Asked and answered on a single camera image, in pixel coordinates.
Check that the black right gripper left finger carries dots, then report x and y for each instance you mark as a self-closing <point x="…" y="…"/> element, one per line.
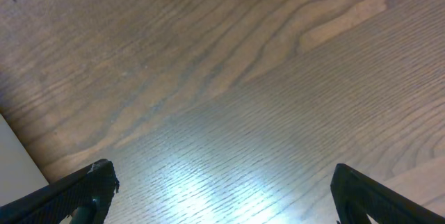
<point x="88" y="193"/>

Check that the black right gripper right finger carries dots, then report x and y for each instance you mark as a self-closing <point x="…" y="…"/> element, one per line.
<point x="359" y="199"/>

